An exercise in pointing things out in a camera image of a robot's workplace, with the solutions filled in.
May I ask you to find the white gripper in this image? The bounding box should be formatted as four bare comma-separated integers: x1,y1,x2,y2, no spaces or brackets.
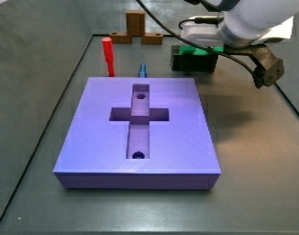
180,21,223,47

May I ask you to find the green U-shaped block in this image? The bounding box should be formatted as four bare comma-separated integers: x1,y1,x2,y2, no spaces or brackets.
179,45,224,56

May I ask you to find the black fixture block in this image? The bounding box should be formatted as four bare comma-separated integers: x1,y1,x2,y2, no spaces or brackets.
171,45,217,73

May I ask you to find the purple board with cross slot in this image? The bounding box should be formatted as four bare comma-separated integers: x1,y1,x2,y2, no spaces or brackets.
52,77,220,189

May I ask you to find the brown T-shaped block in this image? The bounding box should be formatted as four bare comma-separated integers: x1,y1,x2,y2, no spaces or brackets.
109,10,163,45

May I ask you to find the blue cylindrical peg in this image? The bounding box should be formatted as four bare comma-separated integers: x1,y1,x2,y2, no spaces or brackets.
139,63,147,78

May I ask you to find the red cylindrical peg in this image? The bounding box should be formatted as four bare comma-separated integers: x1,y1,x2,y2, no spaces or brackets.
101,38,115,77

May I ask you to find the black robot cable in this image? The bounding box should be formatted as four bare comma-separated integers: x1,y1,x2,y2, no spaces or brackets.
135,0,257,76

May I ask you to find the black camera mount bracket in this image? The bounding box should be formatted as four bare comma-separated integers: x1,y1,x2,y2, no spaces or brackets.
224,44,284,89

